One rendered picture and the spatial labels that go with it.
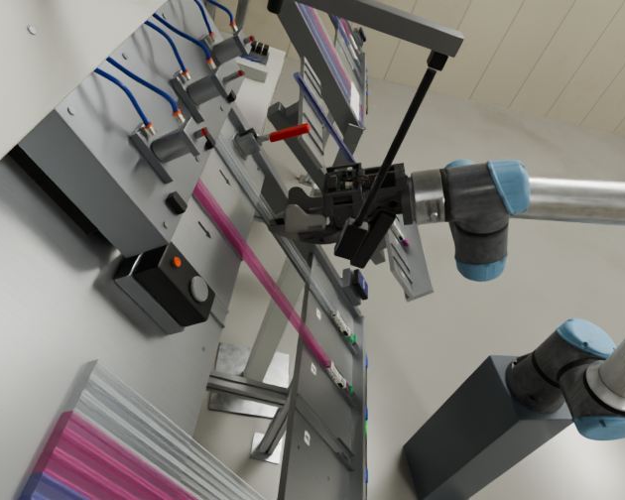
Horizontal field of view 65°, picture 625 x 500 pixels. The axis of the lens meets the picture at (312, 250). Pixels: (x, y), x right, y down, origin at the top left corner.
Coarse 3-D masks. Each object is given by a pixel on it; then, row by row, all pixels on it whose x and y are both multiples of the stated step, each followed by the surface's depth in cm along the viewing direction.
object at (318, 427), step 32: (320, 320) 83; (352, 320) 98; (352, 352) 92; (320, 384) 75; (288, 416) 65; (320, 416) 72; (288, 448) 62; (320, 448) 69; (288, 480) 59; (320, 480) 67
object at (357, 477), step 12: (360, 324) 97; (360, 336) 95; (360, 348) 93; (360, 360) 91; (360, 372) 89; (360, 384) 87; (360, 396) 85; (360, 408) 84; (360, 420) 82; (360, 432) 80; (360, 444) 79; (360, 456) 77; (360, 468) 76; (360, 480) 75; (360, 492) 73
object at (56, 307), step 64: (0, 192) 34; (192, 192) 57; (0, 256) 33; (64, 256) 38; (192, 256) 54; (0, 320) 32; (64, 320) 36; (128, 320) 42; (0, 384) 31; (64, 384) 35; (128, 384) 40; (192, 384) 48; (0, 448) 30
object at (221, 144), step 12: (216, 144) 65; (228, 144) 67; (228, 156) 66; (240, 168) 68; (240, 180) 69; (252, 192) 70; (264, 204) 72; (264, 216) 73; (288, 240) 76; (288, 252) 77; (300, 264) 79; (312, 276) 81; (312, 288) 82; (324, 300) 84; (336, 312) 87; (348, 336) 90
